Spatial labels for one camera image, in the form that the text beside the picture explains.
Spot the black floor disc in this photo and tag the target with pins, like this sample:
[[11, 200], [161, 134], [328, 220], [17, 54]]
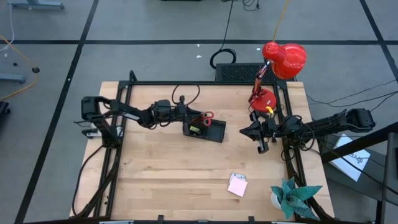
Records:
[[35, 69]]

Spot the yellow eraser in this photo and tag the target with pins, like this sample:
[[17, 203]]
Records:
[[195, 128]]

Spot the pink sticky note pad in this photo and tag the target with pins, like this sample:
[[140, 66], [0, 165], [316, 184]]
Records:
[[237, 187]]

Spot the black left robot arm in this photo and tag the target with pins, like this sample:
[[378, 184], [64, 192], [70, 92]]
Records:
[[124, 109]]

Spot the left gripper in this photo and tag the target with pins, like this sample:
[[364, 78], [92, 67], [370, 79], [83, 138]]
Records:
[[171, 112]]

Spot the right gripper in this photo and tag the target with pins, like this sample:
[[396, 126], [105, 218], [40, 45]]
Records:
[[267, 130]]

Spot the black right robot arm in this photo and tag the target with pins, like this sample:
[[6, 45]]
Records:
[[329, 124]]

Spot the red desk lamp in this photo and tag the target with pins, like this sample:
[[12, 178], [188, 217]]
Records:
[[284, 60]]

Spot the white plant pot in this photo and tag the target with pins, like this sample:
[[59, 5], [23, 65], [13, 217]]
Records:
[[274, 200]]

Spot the black aluminium table frame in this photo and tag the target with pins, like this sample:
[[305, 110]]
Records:
[[202, 83]]

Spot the red scissors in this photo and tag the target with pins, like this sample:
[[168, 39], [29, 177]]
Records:
[[207, 121]]

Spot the black wheeled base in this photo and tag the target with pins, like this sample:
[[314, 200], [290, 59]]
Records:
[[3, 110]]

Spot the grey metal floor foot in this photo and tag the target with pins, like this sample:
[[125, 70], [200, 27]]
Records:
[[37, 4], [12, 77]]

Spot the black perforated computer case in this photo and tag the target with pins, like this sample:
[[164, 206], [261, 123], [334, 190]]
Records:
[[239, 72]]

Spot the teal artificial plant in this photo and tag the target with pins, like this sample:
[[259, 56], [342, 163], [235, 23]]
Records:
[[292, 199]]

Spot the white paper sheet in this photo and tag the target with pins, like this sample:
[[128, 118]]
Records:
[[351, 158]]

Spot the black metal stand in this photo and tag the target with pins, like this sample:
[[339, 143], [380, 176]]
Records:
[[390, 174]]

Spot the black mesh desk organizer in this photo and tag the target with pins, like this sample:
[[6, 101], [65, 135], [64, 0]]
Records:
[[216, 130]]

